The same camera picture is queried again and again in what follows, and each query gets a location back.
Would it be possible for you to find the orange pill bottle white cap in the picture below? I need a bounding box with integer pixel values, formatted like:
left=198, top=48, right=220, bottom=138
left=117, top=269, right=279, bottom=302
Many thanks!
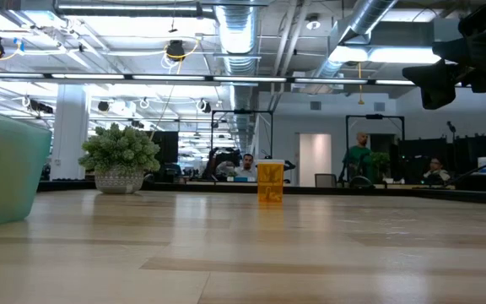
left=256, top=159, right=285, bottom=204

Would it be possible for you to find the teal translucent plastic basket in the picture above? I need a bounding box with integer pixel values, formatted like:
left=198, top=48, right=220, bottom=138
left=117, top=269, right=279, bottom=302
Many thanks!
left=0, top=105, right=53, bottom=230

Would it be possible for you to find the black partition panel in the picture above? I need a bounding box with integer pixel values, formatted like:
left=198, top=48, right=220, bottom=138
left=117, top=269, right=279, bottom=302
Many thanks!
left=453, top=133, right=486, bottom=176
left=149, top=130, right=180, bottom=176
left=397, top=137, right=451, bottom=185

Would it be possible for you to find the person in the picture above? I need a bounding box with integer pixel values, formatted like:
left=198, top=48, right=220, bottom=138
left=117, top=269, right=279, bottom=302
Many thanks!
left=342, top=132, right=375, bottom=182
left=234, top=153, right=259, bottom=178
left=422, top=156, right=451, bottom=183

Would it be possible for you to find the small green background plant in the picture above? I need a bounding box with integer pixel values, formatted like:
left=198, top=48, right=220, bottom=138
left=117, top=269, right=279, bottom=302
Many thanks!
left=369, top=151, right=392, bottom=178

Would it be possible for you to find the black chair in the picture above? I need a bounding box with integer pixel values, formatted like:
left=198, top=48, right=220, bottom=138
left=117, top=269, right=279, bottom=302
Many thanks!
left=348, top=175, right=375, bottom=189

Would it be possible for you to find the white door panel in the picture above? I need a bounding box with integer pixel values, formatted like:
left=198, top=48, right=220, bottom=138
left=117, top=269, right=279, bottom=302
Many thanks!
left=298, top=133, right=332, bottom=187

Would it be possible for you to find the grey chair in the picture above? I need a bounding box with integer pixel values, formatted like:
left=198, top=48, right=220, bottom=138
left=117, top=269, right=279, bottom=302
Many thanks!
left=314, top=173, right=338, bottom=188

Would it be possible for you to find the green plant in patterned pot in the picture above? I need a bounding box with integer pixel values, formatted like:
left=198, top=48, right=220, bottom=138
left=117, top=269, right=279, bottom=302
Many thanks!
left=78, top=122, right=162, bottom=195

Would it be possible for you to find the white building pillar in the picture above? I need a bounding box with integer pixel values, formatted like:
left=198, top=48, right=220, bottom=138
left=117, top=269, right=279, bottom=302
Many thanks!
left=51, top=84, right=90, bottom=181

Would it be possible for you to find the black station frame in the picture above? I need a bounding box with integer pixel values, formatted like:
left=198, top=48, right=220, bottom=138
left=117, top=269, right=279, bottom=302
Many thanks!
left=210, top=109, right=274, bottom=182
left=344, top=113, right=406, bottom=182

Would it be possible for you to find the yellow hanging cord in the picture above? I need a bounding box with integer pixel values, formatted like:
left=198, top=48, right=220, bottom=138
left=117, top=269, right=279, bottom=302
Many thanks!
left=356, top=62, right=365, bottom=106

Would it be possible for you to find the silver ribbed air duct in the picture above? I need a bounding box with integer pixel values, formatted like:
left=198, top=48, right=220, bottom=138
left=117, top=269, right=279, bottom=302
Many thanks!
left=215, top=0, right=261, bottom=77
left=318, top=0, right=398, bottom=79

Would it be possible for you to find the black diagonal frame strut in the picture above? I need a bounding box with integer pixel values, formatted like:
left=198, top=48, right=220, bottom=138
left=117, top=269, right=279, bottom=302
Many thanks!
left=447, top=155, right=486, bottom=187

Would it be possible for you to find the black table frame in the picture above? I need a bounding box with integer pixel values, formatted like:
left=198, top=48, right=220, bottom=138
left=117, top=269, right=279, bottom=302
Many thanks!
left=35, top=180, right=486, bottom=207

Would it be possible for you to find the frame beam with light strips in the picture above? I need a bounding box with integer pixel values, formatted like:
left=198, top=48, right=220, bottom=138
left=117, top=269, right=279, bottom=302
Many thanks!
left=0, top=72, right=417, bottom=85

